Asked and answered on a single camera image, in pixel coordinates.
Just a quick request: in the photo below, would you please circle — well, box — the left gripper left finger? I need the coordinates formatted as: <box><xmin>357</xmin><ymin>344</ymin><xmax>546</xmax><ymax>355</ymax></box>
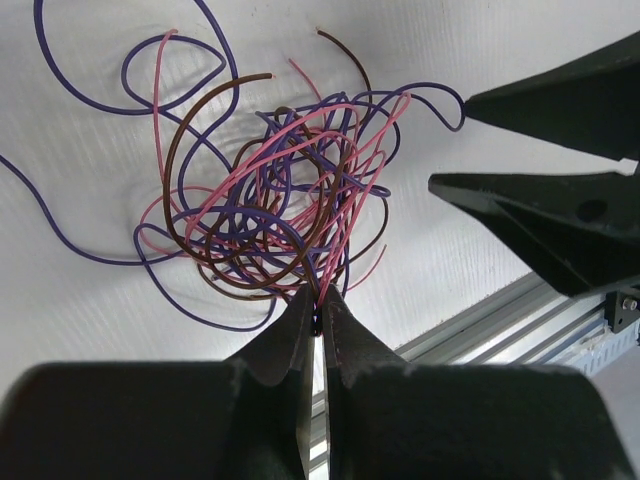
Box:
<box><xmin>222</xmin><ymin>286</ymin><xmax>314</xmax><ymax>479</ymax></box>

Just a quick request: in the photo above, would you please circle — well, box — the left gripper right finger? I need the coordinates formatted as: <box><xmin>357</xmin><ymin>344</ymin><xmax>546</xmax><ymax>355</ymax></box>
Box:
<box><xmin>320</xmin><ymin>285</ymin><xmax>405</xmax><ymax>479</ymax></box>

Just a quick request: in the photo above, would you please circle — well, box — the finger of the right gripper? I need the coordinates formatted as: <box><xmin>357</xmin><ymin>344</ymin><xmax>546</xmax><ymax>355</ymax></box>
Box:
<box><xmin>464</xmin><ymin>33</ymin><xmax>639</xmax><ymax>161</ymax></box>
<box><xmin>428</xmin><ymin>171</ymin><xmax>639</xmax><ymax>297</ymax></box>

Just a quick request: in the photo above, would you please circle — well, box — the coloured wire bundle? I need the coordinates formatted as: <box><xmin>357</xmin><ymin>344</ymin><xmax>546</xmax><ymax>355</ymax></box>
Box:
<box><xmin>0</xmin><ymin>0</ymin><xmax>466</xmax><ymax>331</ymax></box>

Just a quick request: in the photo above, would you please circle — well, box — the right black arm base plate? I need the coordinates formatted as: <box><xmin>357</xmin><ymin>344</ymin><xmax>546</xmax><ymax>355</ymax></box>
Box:
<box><xmin>604</xmin><ymin>286</ymin><xmax>639</xmax><ymax>334</ymax></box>

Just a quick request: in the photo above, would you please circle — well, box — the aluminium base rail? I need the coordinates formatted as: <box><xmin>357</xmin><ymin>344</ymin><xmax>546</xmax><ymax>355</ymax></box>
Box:
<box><xmin>309</xmin><ymin>272</ymin><xmax>640</xmax><ymax>471</ymax></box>

